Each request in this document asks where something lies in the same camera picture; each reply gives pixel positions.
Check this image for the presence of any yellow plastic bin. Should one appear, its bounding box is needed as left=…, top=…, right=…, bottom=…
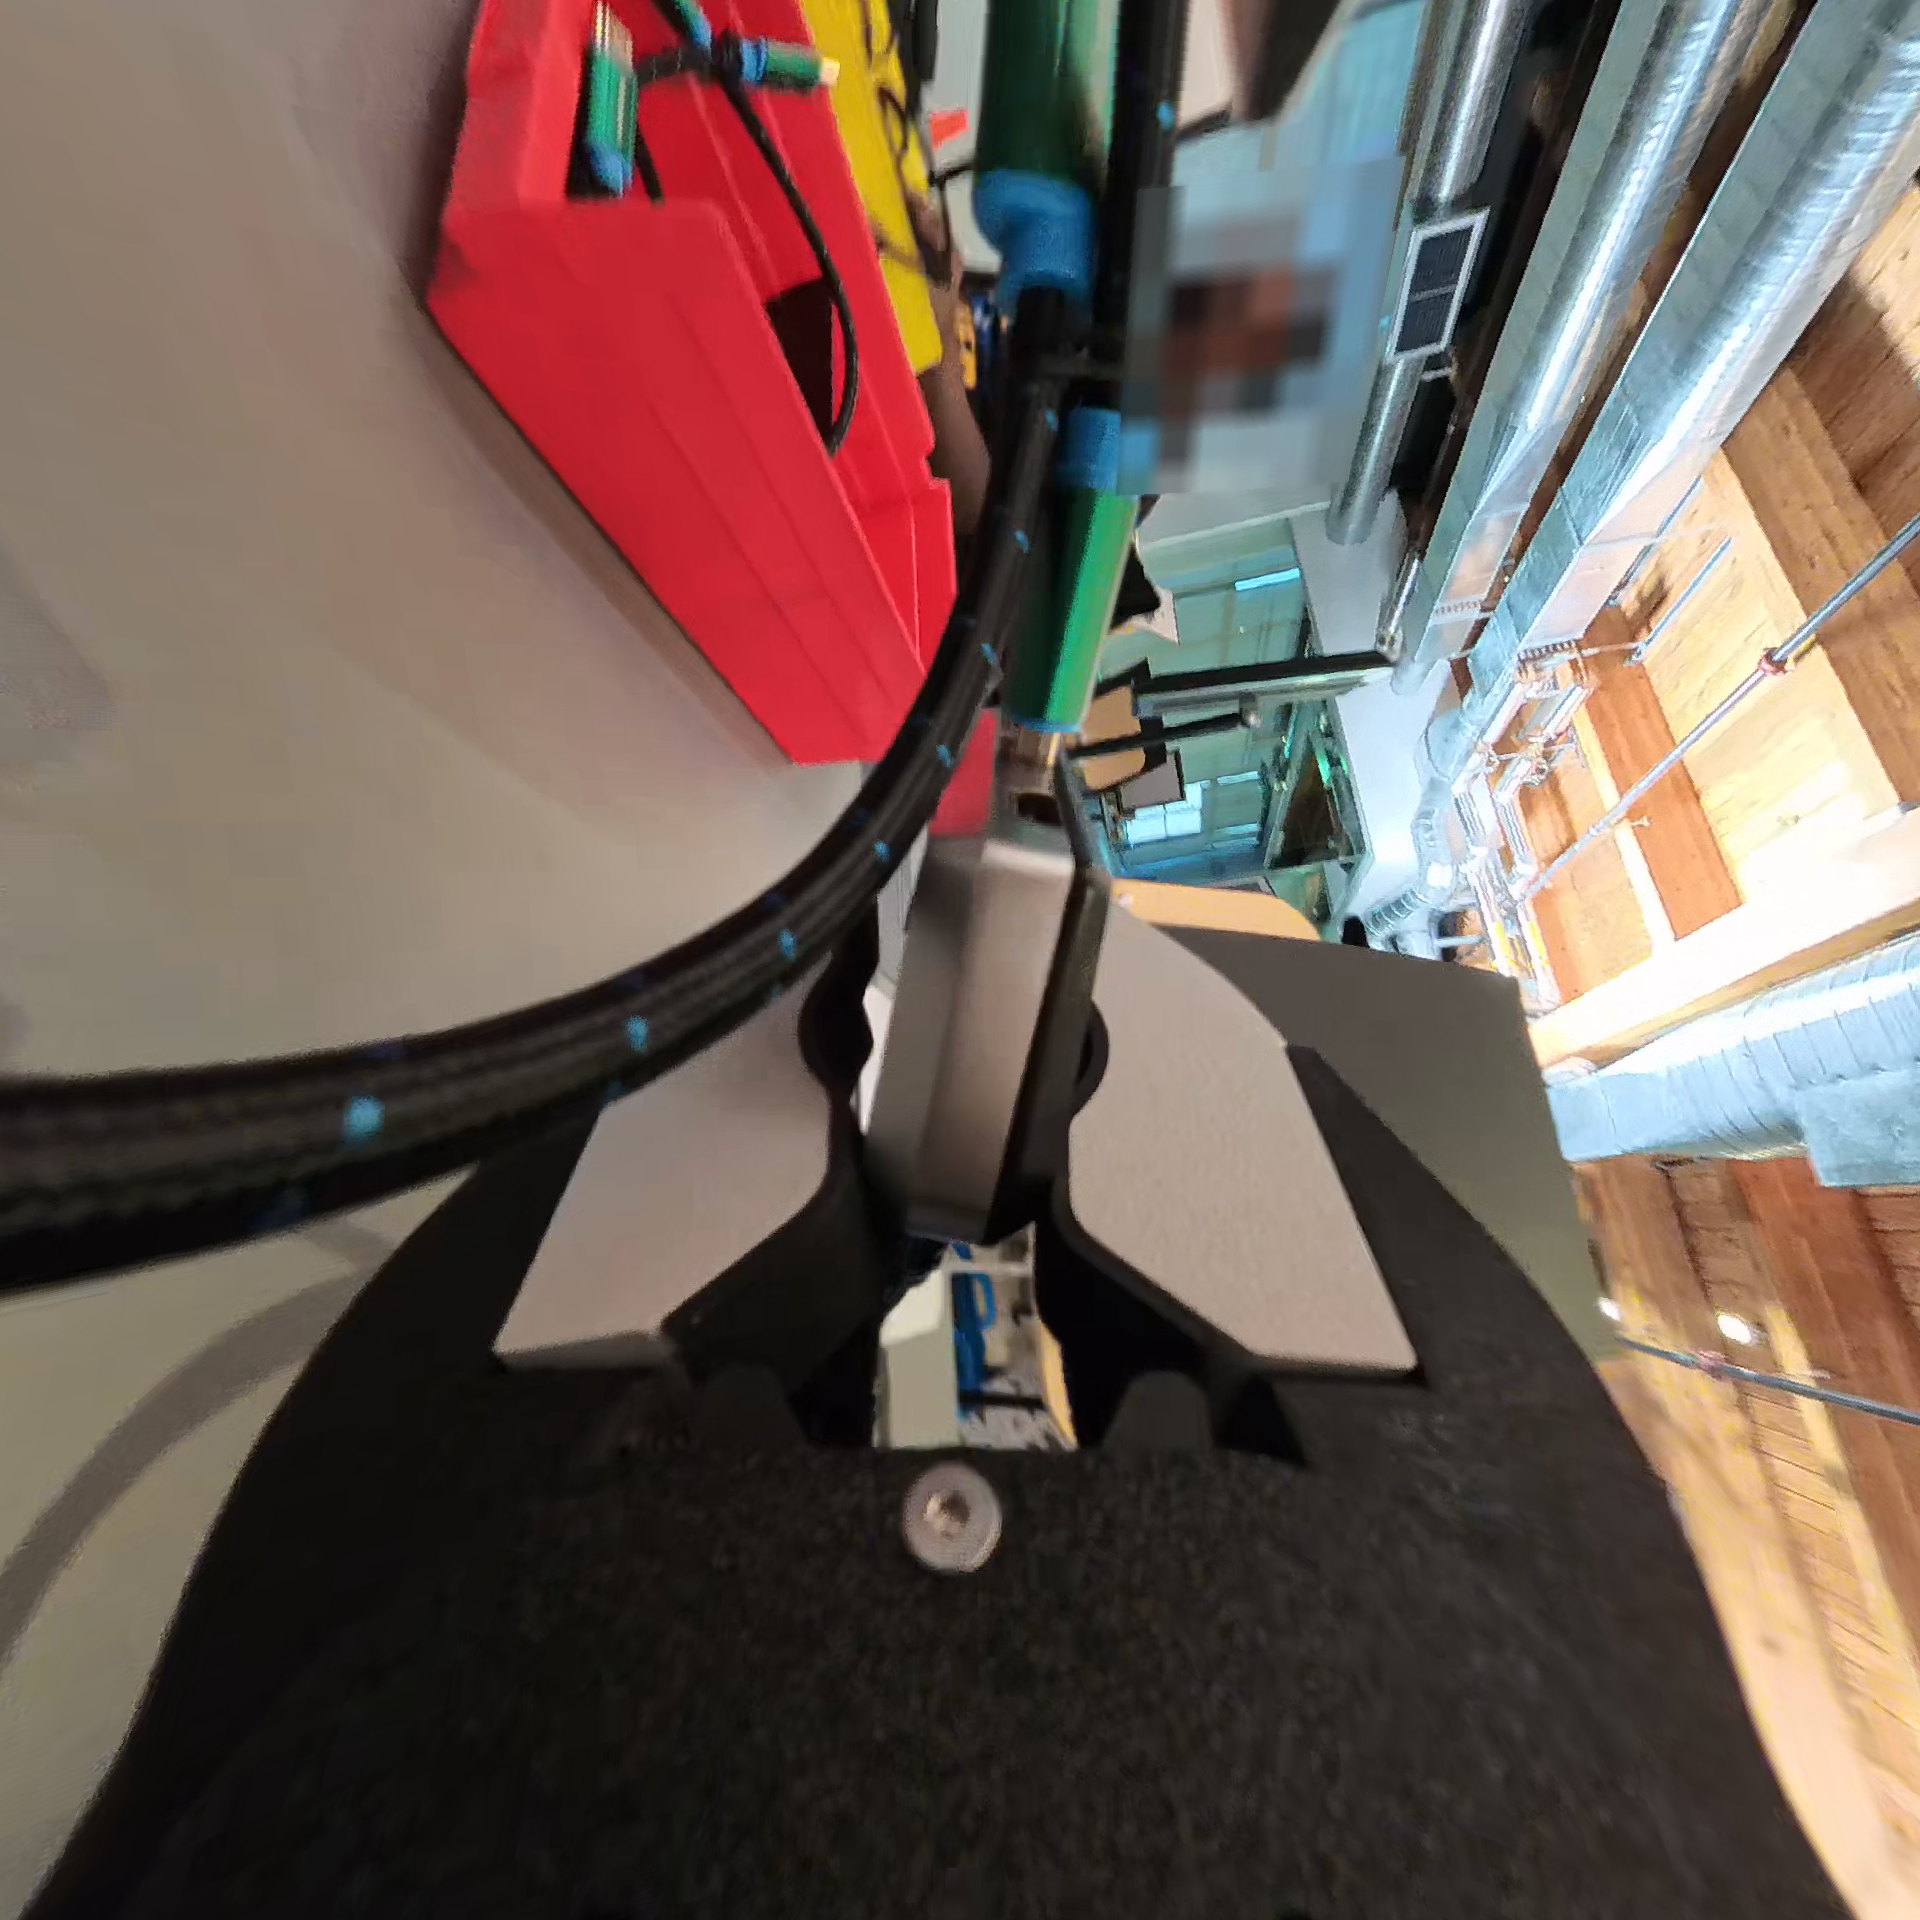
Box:
left=795, top=0, right=956, bottom=293

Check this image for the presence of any red plastic bin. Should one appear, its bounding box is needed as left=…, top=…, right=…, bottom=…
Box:
left=419, top=0, right=967, bottom=770

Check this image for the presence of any black braided cable green plug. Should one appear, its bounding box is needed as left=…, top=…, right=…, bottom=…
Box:
left=575, top=0, right=877, bottom=457
left=0, top=0, right=1193, bottom=1286

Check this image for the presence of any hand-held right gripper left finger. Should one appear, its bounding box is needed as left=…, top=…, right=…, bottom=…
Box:
left=489, top=909, right=901, bottom=1442

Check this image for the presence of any tablet stand with dark board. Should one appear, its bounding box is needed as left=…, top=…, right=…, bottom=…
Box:
left=1109, top=880, right=1614, bottom=1358

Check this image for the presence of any silver ventilation duct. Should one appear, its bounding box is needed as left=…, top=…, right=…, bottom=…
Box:
left=1396, top=0, right=1920, bottom=707
left=1540, top=923, right=1920, bottom=1177

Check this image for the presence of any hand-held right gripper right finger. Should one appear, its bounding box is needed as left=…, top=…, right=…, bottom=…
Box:
left=1035, top=909, right=1417, bottom=1442

